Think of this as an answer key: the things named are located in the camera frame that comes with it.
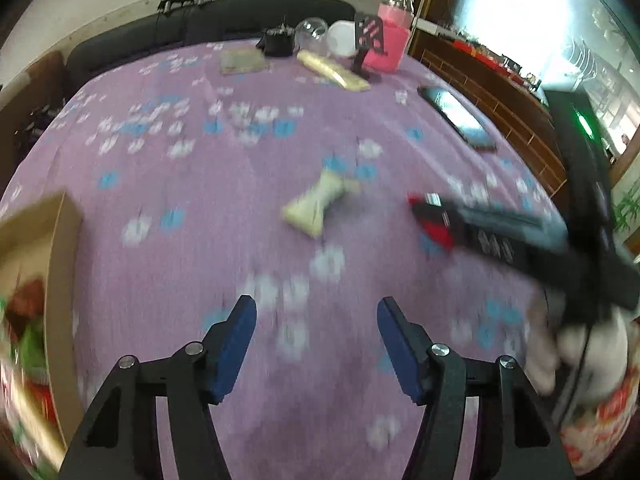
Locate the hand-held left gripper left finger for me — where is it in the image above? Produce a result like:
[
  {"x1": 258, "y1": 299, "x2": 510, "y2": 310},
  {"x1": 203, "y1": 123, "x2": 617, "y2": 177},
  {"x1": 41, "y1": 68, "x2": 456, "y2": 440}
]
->
[{"x1": 59, "y1": 294, "x2": 258, "y2": 480}]

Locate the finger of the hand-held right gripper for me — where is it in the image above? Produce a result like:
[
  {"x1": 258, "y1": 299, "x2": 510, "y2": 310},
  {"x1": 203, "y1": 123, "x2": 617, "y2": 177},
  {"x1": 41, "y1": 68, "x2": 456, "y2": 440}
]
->
[
  {"x1": 424, "y1": 193, "x2": 569, "y2": 252},
  {"x1": 415, "y1": 207, "x2": 573, "y2": 286}
]

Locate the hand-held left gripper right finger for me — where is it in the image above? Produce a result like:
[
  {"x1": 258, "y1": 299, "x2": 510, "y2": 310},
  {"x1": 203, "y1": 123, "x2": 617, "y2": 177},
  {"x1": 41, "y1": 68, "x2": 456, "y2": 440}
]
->
[{"x1": 376, "y1": 296, "x2": 576, "y2": 480}]

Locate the small red snack packet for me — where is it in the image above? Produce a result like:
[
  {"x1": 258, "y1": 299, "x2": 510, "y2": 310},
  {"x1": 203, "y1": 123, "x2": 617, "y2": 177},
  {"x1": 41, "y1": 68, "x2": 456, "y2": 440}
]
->
[{"x1": 407, "y1": 192, "x2": 466, "y2": 251}]

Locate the cream snack packet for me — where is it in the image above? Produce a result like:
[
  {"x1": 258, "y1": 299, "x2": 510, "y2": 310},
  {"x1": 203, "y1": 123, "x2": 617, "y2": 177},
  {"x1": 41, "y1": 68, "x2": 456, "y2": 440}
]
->
[{"x1": 282, "y1": 167, "x2": 361, "y2": 238}]

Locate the shallow cardboard box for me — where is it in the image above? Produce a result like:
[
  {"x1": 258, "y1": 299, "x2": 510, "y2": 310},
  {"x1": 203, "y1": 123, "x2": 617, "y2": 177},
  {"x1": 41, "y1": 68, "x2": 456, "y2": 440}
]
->
[{"x1": 0, "y1": 190, "x2": 83, "y2": 463}]

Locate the person's right forearm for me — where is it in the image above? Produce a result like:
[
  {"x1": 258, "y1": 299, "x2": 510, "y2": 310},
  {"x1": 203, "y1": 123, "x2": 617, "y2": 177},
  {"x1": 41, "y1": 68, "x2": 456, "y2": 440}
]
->
[{"x1": 555, "y1": 375, "x2": 637, "y2": 477}]

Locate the person's right hand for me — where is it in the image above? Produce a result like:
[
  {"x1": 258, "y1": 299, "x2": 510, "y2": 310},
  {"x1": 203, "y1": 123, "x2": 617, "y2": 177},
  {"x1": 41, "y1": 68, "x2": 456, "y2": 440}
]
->
[{"x1": 527, "y1": 295, "x2": 632, "y2": 402}]

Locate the black smartphone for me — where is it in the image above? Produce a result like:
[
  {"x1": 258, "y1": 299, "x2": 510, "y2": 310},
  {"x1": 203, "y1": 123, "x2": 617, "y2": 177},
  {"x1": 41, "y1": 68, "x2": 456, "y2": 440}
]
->
[{"x1": 417, "y1": 85, "x2": 498, "y2": 152}]

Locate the wooden cabinet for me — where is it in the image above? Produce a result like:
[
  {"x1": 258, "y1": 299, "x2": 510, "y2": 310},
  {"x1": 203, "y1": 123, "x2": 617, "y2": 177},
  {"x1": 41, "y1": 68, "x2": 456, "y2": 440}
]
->
[{"x1": 407, "y1": 35, "x2": 571, "y2": 201}]

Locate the pink box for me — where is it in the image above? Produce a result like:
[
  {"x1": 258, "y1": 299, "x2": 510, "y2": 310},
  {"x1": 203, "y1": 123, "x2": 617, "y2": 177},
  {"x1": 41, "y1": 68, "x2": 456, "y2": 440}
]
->
[{"x1": 362, "y1": 2, "x2": 413, "y2": 73}]

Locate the red foil snack bag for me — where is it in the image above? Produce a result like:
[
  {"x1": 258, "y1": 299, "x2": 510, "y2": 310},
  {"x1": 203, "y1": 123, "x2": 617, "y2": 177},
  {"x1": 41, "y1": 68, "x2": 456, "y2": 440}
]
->
[{"x1": 7, "y1": 280, "x2": 48, "y2": 321}]

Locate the red white snack packet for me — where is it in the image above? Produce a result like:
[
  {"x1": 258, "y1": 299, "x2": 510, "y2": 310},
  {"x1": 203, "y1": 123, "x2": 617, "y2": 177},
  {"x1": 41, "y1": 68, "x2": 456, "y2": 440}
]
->
[{"x1": 0, "y1": 360, "x2": 56, "y2": 461}]

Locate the long gold snack packet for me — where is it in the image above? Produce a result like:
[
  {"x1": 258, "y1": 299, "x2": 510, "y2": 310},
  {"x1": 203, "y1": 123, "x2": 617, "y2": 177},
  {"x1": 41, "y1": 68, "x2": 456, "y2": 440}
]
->
[{"x1": 297, "y1": 49, "x2": 371, "y2": 93}]

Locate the black phone stand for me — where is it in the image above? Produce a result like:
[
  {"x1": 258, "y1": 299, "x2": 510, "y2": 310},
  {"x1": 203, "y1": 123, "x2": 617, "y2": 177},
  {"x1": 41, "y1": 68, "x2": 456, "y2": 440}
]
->
[{"x1": 350, "y1": 10, "x2": 386, "y2": 81}]

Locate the white round lid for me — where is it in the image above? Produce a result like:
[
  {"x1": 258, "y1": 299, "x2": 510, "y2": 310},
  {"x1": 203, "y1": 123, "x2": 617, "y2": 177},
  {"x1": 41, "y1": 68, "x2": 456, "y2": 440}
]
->
[{"x1": 325, "y1": 20, "x2": 361, "y2": 58}]

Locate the clear glass bowl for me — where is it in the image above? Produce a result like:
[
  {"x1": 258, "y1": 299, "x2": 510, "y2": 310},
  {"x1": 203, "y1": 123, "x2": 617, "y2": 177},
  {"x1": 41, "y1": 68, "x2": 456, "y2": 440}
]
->
[{"x1": 295, "y1": 17, "x2": 331, "y2": 53}]

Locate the small black case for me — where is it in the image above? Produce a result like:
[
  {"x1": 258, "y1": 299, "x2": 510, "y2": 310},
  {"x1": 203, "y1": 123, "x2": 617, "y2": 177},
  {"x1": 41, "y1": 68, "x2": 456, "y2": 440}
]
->
[{"x1": 257, "y1": 25, "x2": 296, "y2": 58}]

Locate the black leather sofa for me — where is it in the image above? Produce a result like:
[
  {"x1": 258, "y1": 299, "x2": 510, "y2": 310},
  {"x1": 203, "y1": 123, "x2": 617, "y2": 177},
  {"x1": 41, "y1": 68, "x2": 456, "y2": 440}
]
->
[{"x1": 65, "y1": 0, "x2": 356, "y2": 91}]

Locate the brown upholstered sofa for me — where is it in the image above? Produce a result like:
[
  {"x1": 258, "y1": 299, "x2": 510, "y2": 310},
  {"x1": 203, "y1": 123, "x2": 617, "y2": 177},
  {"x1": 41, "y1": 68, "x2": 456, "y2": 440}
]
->
[{"x1": 0, "y1": 52, "x2": 68, "y2": 126}]

